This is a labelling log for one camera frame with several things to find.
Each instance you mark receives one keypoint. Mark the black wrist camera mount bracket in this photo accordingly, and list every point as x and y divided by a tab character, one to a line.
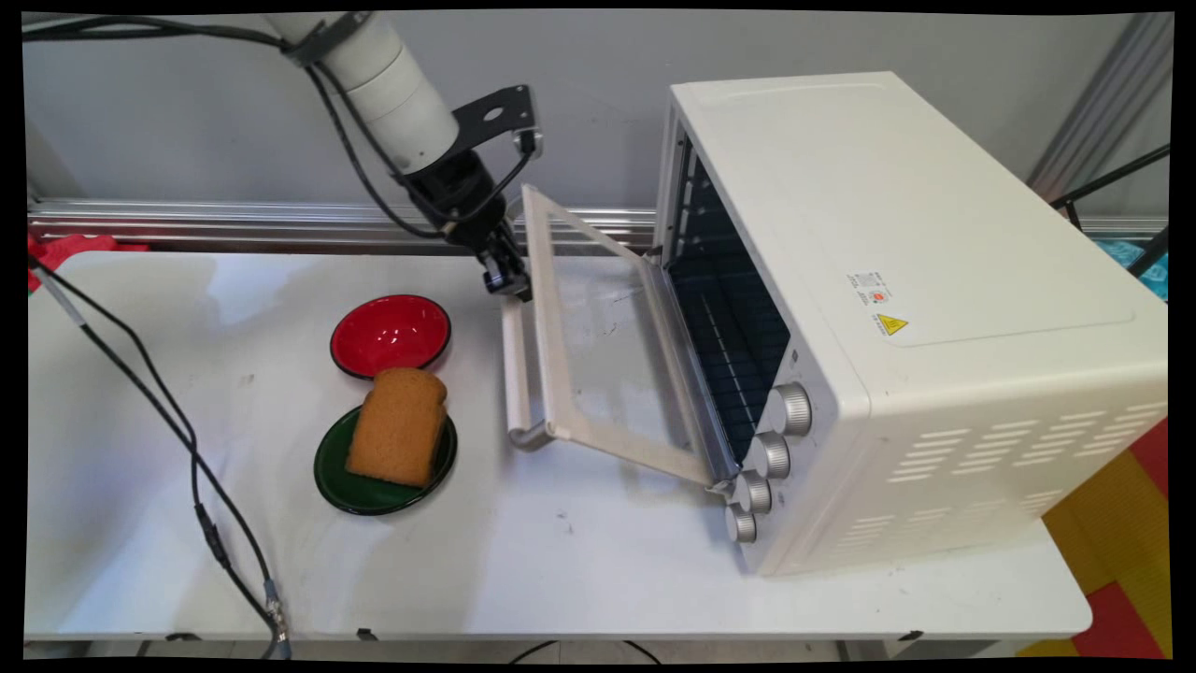
495	112

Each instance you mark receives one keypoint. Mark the dark green round plate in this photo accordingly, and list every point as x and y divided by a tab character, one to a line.
338	472

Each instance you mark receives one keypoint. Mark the cream white toaster oven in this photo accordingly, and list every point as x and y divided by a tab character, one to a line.
934	280

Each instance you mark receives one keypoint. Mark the red bowl with black rim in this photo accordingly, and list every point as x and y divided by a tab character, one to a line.
391	335

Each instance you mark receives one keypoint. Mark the yellow warning sticker label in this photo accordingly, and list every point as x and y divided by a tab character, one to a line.
878	301

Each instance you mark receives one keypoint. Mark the aluminium profile rail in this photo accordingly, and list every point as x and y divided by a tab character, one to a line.
234	224

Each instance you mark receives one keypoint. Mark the cream glass oven door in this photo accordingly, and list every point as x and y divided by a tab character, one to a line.
598	336

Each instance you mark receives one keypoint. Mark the black metal stand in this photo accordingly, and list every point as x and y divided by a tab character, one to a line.
1117	178

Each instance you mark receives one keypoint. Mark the brown bread slice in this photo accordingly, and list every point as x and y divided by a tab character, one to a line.
397	430

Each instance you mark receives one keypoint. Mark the red yellow floor mat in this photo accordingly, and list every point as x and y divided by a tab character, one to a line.
1117	551

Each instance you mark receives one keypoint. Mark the teal patterned item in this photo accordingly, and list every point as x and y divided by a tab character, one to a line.
1135	262

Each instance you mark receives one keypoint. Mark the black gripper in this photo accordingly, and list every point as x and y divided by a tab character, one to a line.
458	196

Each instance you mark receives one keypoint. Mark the red cloth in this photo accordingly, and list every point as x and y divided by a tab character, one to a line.
65	250

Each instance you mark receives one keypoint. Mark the aluminium frame post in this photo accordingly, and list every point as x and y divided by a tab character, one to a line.
1103	103

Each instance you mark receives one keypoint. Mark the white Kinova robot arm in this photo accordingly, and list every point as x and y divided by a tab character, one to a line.
392	84

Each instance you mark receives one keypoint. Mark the silver oven knob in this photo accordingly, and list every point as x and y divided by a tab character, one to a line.
742	524
753	492
790	409
769	455

